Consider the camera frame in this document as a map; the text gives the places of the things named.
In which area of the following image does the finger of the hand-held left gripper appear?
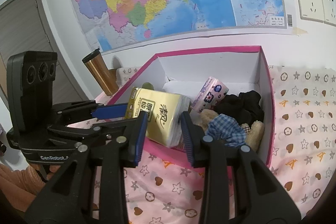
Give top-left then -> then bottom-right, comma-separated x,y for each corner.
48,116 -> 138,148
52,100 -> 129,120

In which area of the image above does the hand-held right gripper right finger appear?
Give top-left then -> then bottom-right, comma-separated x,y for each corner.
181,111 -> 301,224

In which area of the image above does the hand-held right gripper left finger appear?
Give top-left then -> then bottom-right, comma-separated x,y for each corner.
25,111 -> 149,224

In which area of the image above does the yellow tissue pack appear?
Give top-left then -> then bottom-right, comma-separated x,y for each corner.
124,87 -> 192,148

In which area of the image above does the blue checkered scrunchie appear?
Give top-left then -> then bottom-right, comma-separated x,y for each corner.
204,114 -> 247,147

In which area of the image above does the floral tissue pack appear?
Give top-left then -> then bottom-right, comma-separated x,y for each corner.
189,77 -> 229,113

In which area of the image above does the black scrunchie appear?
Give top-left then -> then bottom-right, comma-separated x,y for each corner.
215,91 -> 265,127

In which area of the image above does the cream plush rabbit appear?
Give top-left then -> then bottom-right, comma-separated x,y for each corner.
199,109 -> 265,155

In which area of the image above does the pink cardboard box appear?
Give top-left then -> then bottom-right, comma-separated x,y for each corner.
106,46 -> 276,169

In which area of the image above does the person's left forearm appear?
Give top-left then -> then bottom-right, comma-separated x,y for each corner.
0,164 -> 62,211

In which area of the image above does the gold metal tumbler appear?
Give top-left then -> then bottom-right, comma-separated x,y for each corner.
82,49 -> 120,95

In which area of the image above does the grey door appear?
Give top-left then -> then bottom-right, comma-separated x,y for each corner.
0,0 -> 87,119

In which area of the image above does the pink star-print tablecloth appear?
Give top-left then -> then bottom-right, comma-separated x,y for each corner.
67,65 -> 336,224

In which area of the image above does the white wall socket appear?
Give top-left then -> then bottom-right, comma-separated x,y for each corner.
320,0 -> 336,25
294,0 -> 326,22

